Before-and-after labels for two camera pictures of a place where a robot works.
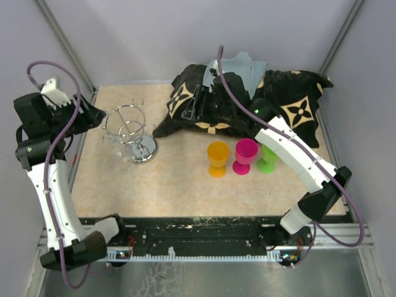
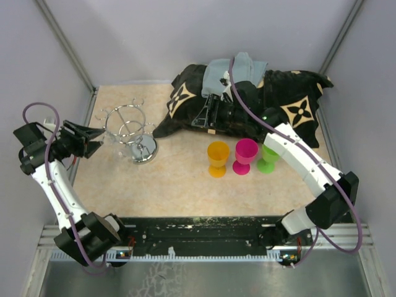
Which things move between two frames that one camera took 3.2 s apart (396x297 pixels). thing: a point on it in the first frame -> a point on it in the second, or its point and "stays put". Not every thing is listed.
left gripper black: [90, 118] -> [80, 137]
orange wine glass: [218, 153] stays put
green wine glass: [266, 164] stays put
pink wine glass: [246, 151] stays put
